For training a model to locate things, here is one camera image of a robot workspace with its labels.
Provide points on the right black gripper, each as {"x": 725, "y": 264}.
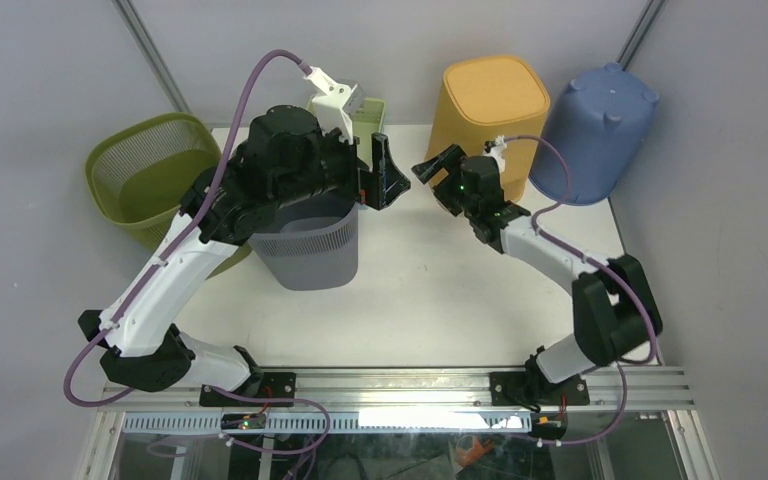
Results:
{"x": 450, "y": 159}

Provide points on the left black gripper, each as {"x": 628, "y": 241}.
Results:
{"x": 384, "y": 183}

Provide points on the orange mesh basket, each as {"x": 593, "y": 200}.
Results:
{"x": 483, "y": 98}

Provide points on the grey mesh basket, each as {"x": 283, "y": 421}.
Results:
{"x": 311, "y": 245}

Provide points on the blue plastic bucket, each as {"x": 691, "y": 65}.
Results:
{"x": 598, "y": 124}

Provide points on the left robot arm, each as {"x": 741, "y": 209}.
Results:
{"x": 287, "y": 158}

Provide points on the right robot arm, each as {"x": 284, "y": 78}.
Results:
{"x": 614, "y": 310}

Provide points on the light green shallow crate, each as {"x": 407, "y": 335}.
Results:
{"x": 366, "y": 118}

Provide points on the olive green mesh basket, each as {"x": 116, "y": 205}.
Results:
{"x": 138, "y": 176}

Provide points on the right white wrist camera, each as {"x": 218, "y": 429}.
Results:
{"x": 495, "y": 149}

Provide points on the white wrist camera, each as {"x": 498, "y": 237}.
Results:
{"x": 495, "y": 149}
{"x": 334, "y": 102}

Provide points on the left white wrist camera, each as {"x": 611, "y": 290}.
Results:
{"x": 334, "y": 102}

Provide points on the white slotted cable duct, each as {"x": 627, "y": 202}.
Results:
{"x": 369, "y": 420}

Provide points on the aluminium mounting rail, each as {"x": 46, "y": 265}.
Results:
{"x": 645, "y": 388}

